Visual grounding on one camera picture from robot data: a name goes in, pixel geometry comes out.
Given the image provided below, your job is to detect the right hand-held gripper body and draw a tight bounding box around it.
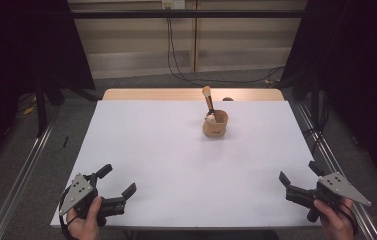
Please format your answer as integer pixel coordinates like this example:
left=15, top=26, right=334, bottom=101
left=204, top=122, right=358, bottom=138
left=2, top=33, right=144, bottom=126
left=285, top=171, right=373, bottom=224

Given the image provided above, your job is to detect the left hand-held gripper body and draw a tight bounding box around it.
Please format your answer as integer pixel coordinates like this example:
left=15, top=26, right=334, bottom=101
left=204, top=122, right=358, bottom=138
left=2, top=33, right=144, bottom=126
left=58, top=172, right=128, bottom=228

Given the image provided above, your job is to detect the brown cup with small figure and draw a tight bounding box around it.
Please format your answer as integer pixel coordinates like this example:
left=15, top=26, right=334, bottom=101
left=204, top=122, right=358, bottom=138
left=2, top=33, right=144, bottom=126
left=202, top=109, right=229, bottom=138

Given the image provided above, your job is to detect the makeup brush with black handle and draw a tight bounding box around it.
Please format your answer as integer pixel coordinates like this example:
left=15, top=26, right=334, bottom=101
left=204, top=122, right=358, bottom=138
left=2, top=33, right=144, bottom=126
left=201, top=85, right=216, bottom=116

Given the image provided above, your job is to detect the person's left hand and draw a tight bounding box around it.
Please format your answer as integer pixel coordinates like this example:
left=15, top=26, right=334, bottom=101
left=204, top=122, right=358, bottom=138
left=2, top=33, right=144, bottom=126
left=66, top=195, right=104, bottom=240

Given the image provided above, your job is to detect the person's right hand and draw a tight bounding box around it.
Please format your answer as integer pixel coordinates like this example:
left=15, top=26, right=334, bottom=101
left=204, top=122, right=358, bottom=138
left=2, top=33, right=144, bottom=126
left=313, top=197, right=358, bottom=240

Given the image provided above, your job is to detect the white table board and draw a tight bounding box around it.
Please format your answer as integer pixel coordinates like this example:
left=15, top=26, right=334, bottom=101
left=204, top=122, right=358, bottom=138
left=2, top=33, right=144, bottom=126
left=49, top=99, right=322, bottom=231

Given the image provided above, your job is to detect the black metal stand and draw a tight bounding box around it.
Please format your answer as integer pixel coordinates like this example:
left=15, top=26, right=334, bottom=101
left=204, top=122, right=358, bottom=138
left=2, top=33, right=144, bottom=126
left=310, top=71, right=321, bottom=131
left=35, top=74, right=49, bottom=138

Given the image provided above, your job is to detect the wooden table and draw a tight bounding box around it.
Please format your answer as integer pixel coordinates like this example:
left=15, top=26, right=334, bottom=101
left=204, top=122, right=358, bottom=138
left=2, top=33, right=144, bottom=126
left=101, top=87, right=285, bottom=102

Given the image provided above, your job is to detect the yellow tape strip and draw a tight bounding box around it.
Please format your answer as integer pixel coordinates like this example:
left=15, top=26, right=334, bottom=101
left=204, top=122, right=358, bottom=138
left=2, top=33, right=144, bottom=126
left=23, top=95, right=38, bottom=116

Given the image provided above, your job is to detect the black curtain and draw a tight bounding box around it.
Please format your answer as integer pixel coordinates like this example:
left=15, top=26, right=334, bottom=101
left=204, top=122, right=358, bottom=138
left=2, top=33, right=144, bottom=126
left=280, top=0, right=377, bottom=193
left=0, top=0, right=96, bottom=178

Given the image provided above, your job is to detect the black horizontal bar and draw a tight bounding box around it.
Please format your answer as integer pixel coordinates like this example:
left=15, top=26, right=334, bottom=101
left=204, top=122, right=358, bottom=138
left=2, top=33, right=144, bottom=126
left=67, top=9, right=307, bottom=20

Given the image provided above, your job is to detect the aluminium rail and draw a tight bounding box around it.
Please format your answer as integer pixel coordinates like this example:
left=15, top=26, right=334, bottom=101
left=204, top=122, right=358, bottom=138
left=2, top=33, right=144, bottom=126
left=0, top=108, right=62, bottom=240
left=295, top=102, right=377, bottom=240

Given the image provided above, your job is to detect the left hand-held gripper cable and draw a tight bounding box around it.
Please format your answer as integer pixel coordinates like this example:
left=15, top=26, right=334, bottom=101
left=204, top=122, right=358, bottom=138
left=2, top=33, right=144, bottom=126
left=58, top=187, right=79, bottom=240

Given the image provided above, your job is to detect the hand-held gripper cable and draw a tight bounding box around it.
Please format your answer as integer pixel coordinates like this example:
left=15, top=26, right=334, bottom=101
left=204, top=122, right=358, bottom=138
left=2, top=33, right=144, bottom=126
left=58, top=187, right=79, bottom=240
left=339, top=199, right=359, bottom=235

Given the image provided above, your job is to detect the right hand-held gripper cable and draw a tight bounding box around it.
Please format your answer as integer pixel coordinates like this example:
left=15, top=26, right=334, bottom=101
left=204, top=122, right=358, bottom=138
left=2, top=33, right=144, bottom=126
left=339, top=199, right=359, bottom=235

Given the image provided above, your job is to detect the black cable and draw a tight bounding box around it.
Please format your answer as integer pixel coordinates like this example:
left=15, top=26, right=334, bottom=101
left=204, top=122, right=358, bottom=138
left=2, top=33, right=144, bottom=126
left=166, top=17, right=210, bottom=88
left=169, top=17, right=287, bottom=84

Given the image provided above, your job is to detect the white wall outlet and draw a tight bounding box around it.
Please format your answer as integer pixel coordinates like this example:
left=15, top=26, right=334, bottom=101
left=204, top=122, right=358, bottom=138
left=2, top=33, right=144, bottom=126
left=161, top=0, right=186, bottom=10

